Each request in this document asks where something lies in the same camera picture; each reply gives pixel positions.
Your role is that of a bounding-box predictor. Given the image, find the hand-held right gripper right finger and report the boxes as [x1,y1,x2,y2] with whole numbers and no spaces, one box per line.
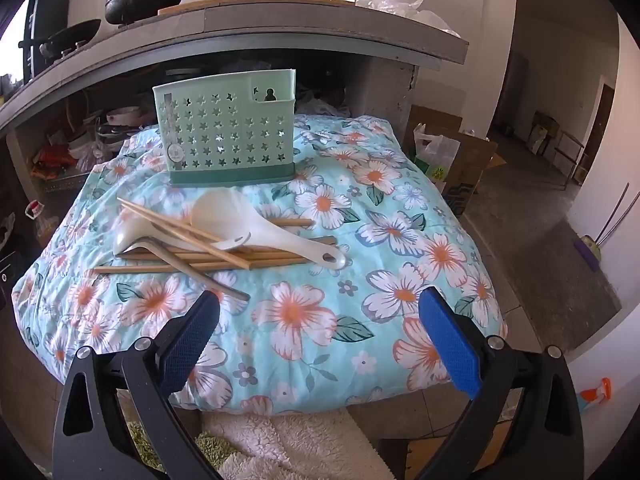
[415,287,585,480]

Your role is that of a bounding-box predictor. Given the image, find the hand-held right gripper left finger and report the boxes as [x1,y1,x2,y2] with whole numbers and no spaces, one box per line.
[52,290,223,480]

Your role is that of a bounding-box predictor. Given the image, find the metal spoon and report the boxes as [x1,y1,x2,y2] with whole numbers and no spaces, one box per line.
[122,241,251,302]

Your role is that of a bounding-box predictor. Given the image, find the pile of wooden chopsticks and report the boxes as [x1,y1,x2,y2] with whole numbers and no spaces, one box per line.
[94,197,337,276]

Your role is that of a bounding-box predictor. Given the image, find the cream soup ladle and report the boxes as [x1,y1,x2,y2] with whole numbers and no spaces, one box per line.
[112,220,253,257]

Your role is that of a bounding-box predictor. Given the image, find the white rice paddle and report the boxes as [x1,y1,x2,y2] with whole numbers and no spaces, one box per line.
[191,189,347,269]

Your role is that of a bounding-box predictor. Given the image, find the green star-cutout utensil holder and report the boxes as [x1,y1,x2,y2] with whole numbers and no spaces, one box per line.
[152,69,297,187]

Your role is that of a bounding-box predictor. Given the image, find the floral blanket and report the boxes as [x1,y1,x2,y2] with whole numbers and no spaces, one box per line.
[11,114,508,413]

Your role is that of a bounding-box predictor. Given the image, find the orange spray bottle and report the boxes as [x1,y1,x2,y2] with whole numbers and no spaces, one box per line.
[575,377,613,413]

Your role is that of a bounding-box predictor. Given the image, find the purple mop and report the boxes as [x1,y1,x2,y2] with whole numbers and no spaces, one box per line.
[574,182,632,272]

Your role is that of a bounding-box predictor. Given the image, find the cardboard box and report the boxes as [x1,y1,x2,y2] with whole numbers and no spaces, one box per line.
[407,105,507,217]

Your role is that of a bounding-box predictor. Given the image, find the green-print white plastic bag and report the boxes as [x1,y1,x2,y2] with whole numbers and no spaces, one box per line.
[412,124,461,182]

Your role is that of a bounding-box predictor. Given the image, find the metal shelf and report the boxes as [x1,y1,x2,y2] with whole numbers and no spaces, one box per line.
[40,170,93,193]

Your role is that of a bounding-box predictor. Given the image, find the cooking oil bottle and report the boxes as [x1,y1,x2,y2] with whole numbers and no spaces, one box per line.
[25,199,61,241]

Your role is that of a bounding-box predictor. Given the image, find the plastic bag of food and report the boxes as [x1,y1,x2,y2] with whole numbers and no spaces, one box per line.
[75,140,108,173]

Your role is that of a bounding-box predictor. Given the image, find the red snack packets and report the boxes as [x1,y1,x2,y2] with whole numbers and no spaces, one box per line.
[32,145,76,181]

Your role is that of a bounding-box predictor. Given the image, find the white patterned bowl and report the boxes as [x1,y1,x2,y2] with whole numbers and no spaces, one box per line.
[106,106,142,126]

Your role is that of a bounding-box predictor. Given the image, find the crumpled clear plastic bag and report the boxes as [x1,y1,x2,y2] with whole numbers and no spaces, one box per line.
[299,96,352,119]

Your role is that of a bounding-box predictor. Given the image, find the black frying pan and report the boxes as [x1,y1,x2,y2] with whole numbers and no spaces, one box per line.
[39,19,102,58]

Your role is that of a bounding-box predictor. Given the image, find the grey concrete counter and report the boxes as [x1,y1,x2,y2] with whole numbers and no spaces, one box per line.
[0,0,470,131]

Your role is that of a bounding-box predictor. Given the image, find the wooden cutting board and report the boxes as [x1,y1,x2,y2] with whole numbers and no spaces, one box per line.
[157,0,358,16]

